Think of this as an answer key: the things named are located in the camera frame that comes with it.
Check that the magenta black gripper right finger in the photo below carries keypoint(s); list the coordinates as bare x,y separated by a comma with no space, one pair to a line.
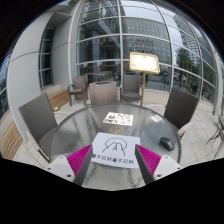
153,166

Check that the colourful menu card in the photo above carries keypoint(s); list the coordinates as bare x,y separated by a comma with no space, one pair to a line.
119,119

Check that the grey wicker chair far left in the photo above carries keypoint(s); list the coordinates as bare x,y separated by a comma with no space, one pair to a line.
78,87

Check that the grey wicker chair right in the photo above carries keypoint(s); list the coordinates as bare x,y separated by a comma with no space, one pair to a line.
180,109

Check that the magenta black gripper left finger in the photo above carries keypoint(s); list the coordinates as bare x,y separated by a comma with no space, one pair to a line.
74,167

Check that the round glass table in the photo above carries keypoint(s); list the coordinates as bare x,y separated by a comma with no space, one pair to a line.
80,129

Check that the grey wicker chair far centre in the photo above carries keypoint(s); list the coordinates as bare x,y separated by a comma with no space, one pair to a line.
129,91

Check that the grey wicker chair behind table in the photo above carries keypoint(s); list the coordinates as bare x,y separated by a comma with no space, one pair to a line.
104,92

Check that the small white card on table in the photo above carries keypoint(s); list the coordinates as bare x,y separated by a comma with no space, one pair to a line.
156,118

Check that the black computer mouse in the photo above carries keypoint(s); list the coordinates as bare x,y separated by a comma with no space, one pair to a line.
167,143

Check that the white paper with mouse outline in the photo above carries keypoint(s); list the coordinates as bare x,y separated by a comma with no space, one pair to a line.
115,150

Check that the gold menu stand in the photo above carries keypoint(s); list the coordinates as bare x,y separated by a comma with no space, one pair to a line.
145,63

